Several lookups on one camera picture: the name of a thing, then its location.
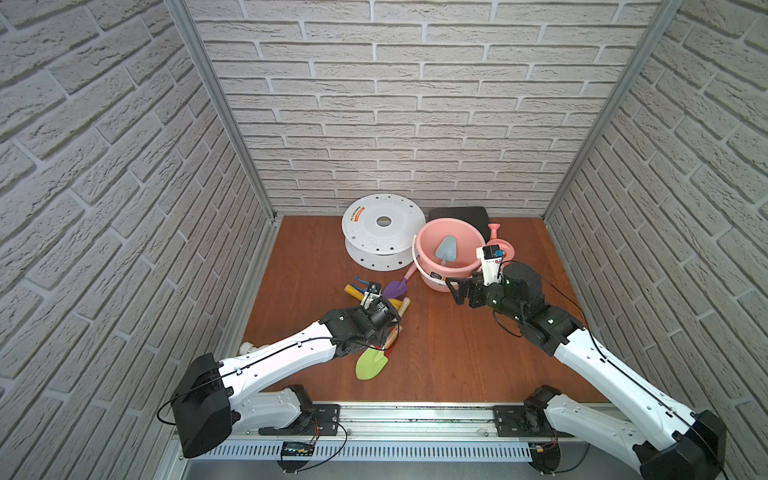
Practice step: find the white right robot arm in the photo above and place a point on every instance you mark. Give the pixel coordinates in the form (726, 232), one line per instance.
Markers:
(660, 438)

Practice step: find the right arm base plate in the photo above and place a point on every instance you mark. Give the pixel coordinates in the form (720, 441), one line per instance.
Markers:
(521, 421)

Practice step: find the pink plastic bucket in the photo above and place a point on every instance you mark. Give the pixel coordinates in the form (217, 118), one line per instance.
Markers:
(426, 241)

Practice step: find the aluminium mounting rail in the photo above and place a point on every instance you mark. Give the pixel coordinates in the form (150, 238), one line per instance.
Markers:
(403, 432)

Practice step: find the purple toy trowel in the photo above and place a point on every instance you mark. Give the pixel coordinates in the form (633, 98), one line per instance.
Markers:
(398, 289)

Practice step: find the green toy spade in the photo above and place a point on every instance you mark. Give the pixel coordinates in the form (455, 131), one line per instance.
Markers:
(370, 364)

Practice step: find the grey-blue toy trowel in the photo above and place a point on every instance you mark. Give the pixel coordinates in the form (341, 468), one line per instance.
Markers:
(446, 251)

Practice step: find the yellow toy shovel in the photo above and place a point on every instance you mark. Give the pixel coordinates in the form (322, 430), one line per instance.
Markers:
(401, 305)

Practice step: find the black tool case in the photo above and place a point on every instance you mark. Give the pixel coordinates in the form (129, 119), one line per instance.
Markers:
(473, 215)

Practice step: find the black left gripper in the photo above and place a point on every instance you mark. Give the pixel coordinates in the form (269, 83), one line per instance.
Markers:
(372, 315)

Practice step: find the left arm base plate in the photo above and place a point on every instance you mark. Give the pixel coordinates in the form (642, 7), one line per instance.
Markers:
(321, 421)

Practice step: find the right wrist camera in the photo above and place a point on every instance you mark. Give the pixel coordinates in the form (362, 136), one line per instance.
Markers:
(491, 258)

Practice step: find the white pipe fitting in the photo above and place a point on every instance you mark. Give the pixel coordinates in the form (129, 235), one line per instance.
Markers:
(247, 348)

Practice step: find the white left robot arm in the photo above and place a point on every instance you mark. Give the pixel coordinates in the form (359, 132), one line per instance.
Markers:
(215, 397)

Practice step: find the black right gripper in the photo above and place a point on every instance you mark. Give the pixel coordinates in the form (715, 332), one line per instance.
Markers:
(475, 284)

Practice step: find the pink watering can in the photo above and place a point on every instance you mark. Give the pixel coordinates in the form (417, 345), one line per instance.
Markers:
(505, 246)

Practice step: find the white cable spool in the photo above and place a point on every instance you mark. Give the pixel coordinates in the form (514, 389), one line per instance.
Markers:
(379, 229)

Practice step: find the blue toy rake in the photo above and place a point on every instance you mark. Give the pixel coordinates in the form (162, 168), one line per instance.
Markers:
(360, 284)

